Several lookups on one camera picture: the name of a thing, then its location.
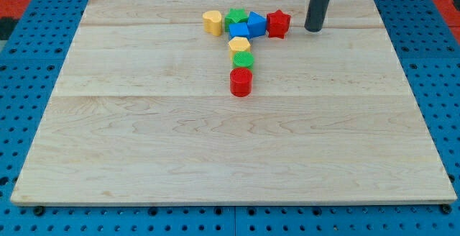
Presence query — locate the yellow hexagon block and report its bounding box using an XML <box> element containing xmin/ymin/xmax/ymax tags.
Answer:
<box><xmin>228</xmin><ymin>37</ymin><xmax>251</xmax><ymax>60</ymax></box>

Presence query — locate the wooden board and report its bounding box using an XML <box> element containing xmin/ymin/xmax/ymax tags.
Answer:
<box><xmin>11</xmin><ymin>0</ymin><xmax>457</xmax><ymax>207</ymax></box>

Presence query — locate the green cylinder block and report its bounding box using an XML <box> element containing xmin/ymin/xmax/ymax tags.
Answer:
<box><xmin>232</xmin><ymin>51</ymin><xmax>254</xmax><ymax>71</ymax></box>

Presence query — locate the blue cube block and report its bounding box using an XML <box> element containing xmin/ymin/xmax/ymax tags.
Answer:
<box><xmin>229</xmin><ymin>22</ymin><xmax>250</xmax><ymax>40</ymax></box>

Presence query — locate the green star block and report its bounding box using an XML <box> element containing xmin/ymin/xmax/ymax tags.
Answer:
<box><xmin>224</xmin><ymin>8</ymin><xmax>249</xmax><ymax>32</ymax></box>

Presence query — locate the red star block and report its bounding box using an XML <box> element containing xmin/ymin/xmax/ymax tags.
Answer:
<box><xmin>267</xmin><ymin>9</ymin><xmax>291</xmax><ymax>39</ymax></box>

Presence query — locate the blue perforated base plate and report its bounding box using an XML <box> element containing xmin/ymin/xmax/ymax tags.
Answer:
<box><xmin>1</xmin><ymin>0</ymin><xmax>459</xmax><ymax>235</ymax></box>

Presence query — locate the red cylinder block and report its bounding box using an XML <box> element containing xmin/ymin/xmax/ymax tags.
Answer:
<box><xmin>229</xmin><ymin>68</ymin><xmax>253</xmax><ymax>97</ymax></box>

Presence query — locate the yellow heart block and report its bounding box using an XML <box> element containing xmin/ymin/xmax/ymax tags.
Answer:
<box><xmin>202</xmin><ymin>10</ymin><xmax>223</xmax><ymax>36</ymax></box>

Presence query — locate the blue triangle block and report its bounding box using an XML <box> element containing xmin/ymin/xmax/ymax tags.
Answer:
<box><xmin>247</xmin><ymin>12</ymin><xmax>267</xmax><ymax>38</ymax></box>

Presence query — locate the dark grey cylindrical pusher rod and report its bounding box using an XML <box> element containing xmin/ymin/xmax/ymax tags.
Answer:
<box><xmin>304</xmin><ymin>0</ymin><xmax>330</xmax><ymax>32</ymax></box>

